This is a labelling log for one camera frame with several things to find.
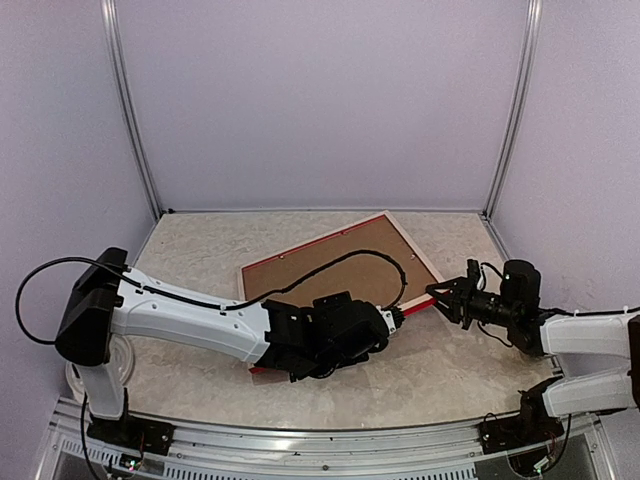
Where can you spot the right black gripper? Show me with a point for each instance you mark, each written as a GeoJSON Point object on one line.
{"type": "Point", "coordinates": [459, 300]}

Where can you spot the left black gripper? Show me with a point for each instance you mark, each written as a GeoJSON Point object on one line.
{"type": "Point", "coordinates": [364, 358]}

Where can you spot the red wooden picture frame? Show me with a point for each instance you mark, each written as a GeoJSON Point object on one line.
{"type": "Point", "coordinates": [340, 297]}

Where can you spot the brown backing board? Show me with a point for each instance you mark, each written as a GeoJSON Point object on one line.
{"type": "Point", "coordinates": [365, 277]}

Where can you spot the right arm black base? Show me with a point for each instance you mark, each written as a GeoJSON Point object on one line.
{"type": "Point", "coordinates": [508, 433]}

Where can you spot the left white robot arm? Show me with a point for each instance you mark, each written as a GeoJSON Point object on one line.
{"type": "Point", "coordinates": [112, 298]}

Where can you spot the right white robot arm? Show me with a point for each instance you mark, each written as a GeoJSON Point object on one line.
{"type": "Point", "coordinates": [544, 332]}

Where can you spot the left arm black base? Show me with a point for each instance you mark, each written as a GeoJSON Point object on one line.
{"type": "Point", "coordinates": [134, 433]}

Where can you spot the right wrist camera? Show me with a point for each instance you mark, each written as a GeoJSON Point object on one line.
{"type": "Point", "coordinates": [476, 274]}

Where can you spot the front aluminium rail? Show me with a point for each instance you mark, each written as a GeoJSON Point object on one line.
{"type": "Point", "coordinates": [211, 451]}

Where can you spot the right aluminium corner post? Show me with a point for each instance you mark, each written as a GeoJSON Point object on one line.
{"type": "Point", "coordinates": [517, 106]}

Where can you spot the aluminium corner post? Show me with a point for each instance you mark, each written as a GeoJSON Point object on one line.
{"type": "Point", "coordinates": [517, 106]}
{"type": "Point", "coordinates": [118, 63]}

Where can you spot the left aluminium corner post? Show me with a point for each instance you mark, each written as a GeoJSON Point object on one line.
{"type": "Point", "coordinates": [118, 63]}

